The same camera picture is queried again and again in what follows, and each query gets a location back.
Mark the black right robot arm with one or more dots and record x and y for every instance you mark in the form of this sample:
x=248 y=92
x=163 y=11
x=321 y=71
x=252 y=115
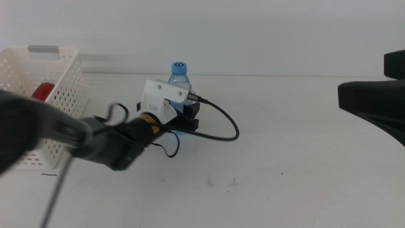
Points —
x=373 y=98

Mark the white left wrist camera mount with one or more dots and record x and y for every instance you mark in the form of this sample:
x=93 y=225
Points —
x=155 y=101

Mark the red drink bottle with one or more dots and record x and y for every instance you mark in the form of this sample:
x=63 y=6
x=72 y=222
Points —
x=42 y=92

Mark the clear water bottle blue cap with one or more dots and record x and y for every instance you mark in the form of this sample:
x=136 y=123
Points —
x=178 y=80

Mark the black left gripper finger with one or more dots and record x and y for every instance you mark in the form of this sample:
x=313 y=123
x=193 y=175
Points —
x=191 y=111

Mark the white perforated plastic basket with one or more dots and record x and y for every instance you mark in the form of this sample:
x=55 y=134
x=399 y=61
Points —
x=68 y=92

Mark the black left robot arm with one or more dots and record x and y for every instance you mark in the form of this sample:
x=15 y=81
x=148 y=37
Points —
x=104 y=142

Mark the small black thread scrap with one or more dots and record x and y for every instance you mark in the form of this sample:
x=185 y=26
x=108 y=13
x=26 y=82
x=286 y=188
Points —
x=49 y=174

